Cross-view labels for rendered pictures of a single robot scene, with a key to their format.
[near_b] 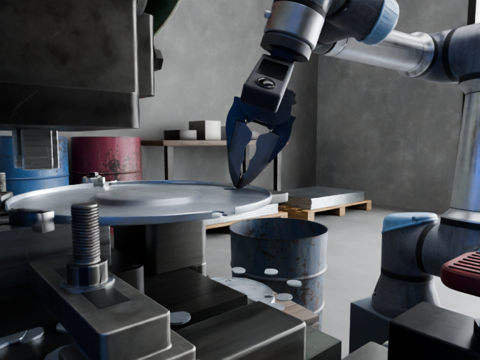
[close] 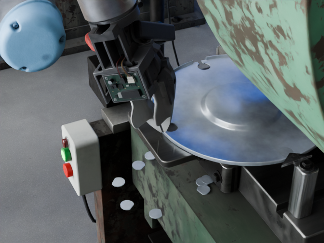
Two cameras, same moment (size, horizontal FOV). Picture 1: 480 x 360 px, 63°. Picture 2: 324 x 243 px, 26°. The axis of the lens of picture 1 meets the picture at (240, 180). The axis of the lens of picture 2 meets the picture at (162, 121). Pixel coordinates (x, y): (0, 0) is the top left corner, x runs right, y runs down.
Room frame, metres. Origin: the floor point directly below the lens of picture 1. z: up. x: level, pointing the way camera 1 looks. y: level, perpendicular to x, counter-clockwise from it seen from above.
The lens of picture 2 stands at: (1.36, 0.21, 1.45)
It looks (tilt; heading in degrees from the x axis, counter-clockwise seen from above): 38 degrees down; 195
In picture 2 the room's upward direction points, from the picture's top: straight up
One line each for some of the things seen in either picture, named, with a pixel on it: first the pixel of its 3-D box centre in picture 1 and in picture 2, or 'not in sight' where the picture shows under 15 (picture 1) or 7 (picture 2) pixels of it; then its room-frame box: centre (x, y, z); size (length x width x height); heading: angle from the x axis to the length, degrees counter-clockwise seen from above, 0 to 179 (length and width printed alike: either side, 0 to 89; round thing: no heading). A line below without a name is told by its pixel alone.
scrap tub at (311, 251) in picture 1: (277, 281); not in sight; (1.63, -0.16, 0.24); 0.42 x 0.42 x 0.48
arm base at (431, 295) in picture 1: (406, 287); not in sight; (0.89, -0.40, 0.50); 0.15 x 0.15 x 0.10
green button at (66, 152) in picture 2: not in sight; (66, 154); (0.42, -0.22, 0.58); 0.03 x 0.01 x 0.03; 40
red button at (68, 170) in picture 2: not in sight; (68, 169); (0.42, -0.22, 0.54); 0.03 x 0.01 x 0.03; 40
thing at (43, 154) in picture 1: (36, 149); not in sight; (0.38, 0.20, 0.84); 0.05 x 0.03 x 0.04; 40
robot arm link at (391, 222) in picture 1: (411, 240); not in sight; (0.89, -0.40, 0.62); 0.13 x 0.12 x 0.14; 31
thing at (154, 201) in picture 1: (148, 196); (241, 104); (0.45, 0.11, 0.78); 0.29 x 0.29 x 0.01
